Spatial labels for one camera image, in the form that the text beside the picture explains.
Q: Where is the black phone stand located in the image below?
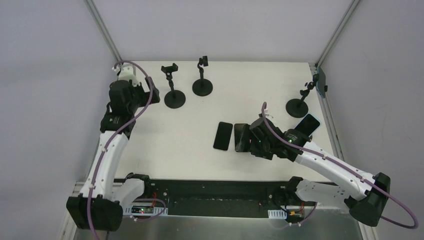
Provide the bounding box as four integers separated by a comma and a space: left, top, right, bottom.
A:
285, 73, 319, 118
192, 55, 213, 97
161, 63, 186, 109

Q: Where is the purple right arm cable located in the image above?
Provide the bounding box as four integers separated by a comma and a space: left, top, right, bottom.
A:
261, 101, 420, 230

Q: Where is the white slotted cable duct right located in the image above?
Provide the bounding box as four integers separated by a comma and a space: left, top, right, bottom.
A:
267, 209, 288, 220

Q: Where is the black phone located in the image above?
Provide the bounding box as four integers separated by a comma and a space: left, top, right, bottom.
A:
234, 123, 251, 153

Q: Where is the white slotted cable duct left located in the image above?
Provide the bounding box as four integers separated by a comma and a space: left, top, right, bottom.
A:
123, 203, 168, 217

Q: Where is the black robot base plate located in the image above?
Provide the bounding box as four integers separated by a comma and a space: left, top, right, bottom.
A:
140, 179, 301, 218

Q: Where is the blue-cased phone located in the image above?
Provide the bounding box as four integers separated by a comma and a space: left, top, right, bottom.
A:
294, 113, 322, 137

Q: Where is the white slotted cable duct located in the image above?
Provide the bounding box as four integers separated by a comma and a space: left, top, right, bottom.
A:
267, 209, 288, 220
123, 203, 168, 217

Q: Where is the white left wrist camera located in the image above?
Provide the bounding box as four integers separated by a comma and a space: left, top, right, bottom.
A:
113, 63, 140, 86

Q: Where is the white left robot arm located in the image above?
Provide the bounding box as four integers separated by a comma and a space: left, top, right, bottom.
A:
66, 76, 160, 232

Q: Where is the silver phone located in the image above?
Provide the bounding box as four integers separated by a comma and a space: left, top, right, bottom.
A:
213, 121, 233, 151

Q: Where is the blue phone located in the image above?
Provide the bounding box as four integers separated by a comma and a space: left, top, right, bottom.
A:
315, 66, 328, 99

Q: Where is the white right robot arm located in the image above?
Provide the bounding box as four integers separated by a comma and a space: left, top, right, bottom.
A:
234, 117, 391, 227

